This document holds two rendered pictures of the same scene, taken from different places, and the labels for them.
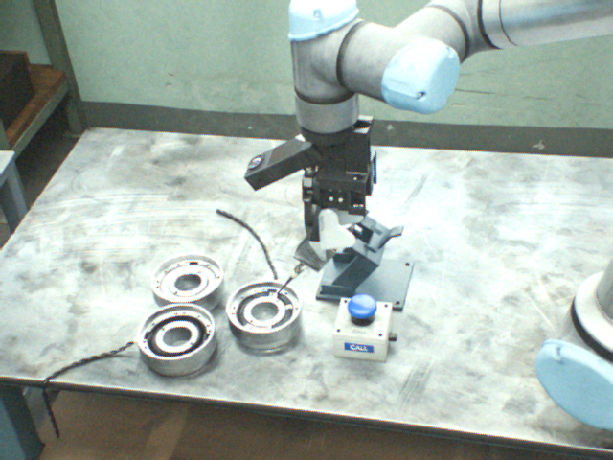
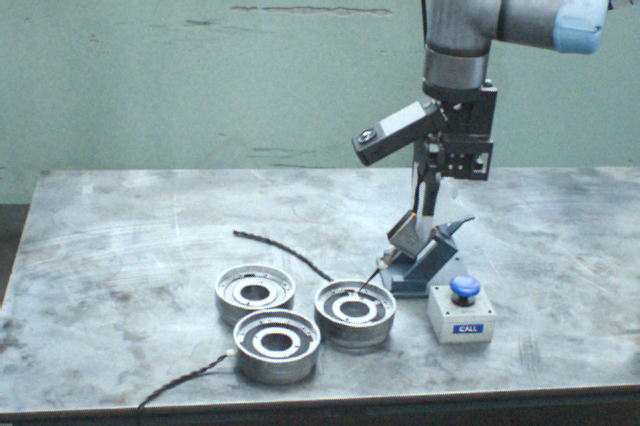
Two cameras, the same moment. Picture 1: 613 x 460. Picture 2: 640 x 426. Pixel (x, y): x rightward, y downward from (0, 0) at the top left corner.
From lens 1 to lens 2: 0.57 m
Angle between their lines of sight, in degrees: 23
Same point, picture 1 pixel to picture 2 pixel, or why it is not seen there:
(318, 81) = (469, 32)
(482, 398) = (594, 357)
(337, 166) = (459, 130)
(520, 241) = (539, 233)
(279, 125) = not seen: hidden behind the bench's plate
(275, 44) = (120, 129)
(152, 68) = not seen: outside the picture
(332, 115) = (475, 69)
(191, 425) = not seen: outside the picture
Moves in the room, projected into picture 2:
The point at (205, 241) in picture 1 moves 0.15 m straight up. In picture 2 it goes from (237, 260) to (239, 167)
